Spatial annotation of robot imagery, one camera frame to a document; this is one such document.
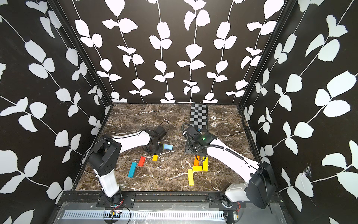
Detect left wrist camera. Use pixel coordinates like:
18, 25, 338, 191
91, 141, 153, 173
154, 126, 167, 140

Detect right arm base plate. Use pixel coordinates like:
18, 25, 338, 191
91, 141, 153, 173
206, 192, 246, 210

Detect teal long block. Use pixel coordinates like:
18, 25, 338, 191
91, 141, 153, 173
128, 162, 137, 178

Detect yellow upright block right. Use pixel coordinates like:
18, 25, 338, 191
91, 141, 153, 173
202, 157, 208, 172

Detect black white checkerboard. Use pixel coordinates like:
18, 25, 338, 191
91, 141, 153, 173
189, 104, 208, 132

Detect white perforated cable duct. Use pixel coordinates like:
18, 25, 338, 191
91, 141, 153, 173
61, 210, 225, 221

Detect yellow long block lower right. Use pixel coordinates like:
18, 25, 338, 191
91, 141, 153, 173
188, 169, 194, 186

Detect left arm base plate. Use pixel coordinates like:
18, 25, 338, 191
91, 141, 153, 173
96, 191, 136, 209

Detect yellow short block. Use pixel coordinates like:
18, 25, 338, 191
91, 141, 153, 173
193, 166, 203, 172

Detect light blue short block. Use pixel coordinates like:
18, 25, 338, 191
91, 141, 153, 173
163, 144, 173, 150

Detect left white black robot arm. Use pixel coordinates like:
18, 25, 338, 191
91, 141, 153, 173
86, 126, 167, 198

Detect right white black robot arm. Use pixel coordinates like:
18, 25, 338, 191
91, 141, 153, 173
183, 131, 278, 209

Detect orange block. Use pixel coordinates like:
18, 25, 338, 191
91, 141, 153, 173
194, 156, 200, 166

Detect red short block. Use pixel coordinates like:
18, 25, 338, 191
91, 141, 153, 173
138, 156, 146, 167

